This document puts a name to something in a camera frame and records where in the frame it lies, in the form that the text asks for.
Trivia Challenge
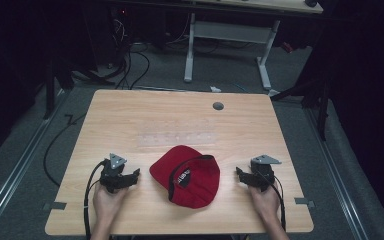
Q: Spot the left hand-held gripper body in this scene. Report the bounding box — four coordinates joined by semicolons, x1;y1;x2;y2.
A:
99;152;135;194

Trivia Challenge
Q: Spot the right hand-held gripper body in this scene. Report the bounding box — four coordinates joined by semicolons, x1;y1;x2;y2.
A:
248;154;283;193

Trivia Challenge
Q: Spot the red baseball cap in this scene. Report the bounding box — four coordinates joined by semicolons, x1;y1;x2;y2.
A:
148;144;222;210

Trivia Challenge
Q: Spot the person's left hand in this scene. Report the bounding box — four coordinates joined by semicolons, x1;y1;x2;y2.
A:
92;181;130;218

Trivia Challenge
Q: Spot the person's right hand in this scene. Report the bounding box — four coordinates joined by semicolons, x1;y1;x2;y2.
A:
248;184;282;218

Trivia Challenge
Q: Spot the grey tape piece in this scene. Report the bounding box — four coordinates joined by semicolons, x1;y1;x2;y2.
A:
42;201;68;212
293;196;316;209

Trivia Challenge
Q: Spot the clear tape patch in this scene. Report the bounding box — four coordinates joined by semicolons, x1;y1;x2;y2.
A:
135;131;220;148

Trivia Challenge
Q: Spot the black metal stand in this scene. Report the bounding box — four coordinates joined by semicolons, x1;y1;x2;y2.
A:
42;56;76;121
269;74;332;142

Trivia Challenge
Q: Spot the small red object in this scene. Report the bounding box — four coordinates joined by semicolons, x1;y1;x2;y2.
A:
280;41;295;54

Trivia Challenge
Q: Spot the white-legged desk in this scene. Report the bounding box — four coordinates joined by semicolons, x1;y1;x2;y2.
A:
106;0;324;92

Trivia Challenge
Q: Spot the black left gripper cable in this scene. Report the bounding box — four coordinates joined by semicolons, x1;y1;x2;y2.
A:
83;158;110;240

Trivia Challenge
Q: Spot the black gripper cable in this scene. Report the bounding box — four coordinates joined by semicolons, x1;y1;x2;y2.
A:
83;158;110;240
263;171;288;232

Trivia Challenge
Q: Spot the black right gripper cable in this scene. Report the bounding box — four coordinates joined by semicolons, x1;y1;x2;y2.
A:
263;171;288;232

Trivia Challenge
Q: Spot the black floor cable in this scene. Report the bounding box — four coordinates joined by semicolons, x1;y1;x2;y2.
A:
42;112;88;188

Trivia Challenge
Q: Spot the metal floor rail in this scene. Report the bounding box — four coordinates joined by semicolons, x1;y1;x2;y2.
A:
303;105;370;240
0;89;68;236

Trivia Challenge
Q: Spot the bundle of black cables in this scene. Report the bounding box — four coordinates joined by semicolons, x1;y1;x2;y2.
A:
108;14;152;91

